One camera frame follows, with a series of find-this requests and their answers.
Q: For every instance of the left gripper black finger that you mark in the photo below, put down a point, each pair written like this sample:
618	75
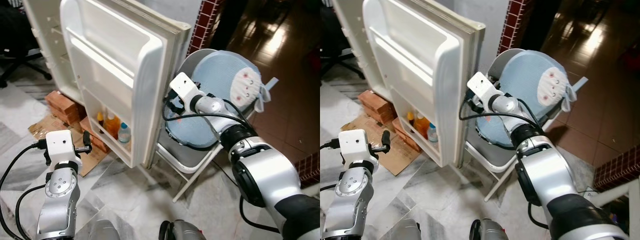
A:
385	138
86	138

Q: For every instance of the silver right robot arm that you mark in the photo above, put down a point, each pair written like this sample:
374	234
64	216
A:
565	170
265	170

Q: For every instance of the white fridge door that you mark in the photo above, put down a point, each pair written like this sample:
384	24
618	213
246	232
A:
115	50
420	50

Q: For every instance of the orange juice bottle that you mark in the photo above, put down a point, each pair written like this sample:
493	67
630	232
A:
421	126
112	126

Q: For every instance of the brown cardboard sheet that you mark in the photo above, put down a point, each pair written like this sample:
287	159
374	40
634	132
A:
357	129
45	127

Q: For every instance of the blue cap water bottle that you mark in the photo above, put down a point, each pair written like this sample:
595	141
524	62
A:
432	134
124	134

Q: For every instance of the white folding chair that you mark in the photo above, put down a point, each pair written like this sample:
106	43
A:
180	160
487	160

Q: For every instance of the grey robot left leg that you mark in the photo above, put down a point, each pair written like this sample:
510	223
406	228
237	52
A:
105	231
407	231

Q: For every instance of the grey robot leg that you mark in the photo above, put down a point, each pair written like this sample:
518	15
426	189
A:
182	231
105	231
407	231
490	231

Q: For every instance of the black office chair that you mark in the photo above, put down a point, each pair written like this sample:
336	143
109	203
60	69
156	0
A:
332	30
15	30

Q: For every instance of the grey robot right leg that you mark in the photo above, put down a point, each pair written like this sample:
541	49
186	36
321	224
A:
490	231
182	231

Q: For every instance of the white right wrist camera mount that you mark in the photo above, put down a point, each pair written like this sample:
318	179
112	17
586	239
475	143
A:
482	87
184	90

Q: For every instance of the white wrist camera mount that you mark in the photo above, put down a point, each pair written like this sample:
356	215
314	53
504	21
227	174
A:
482	87
184	90
62	145
357	145

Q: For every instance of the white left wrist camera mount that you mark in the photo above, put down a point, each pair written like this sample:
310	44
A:
62	145
357	145

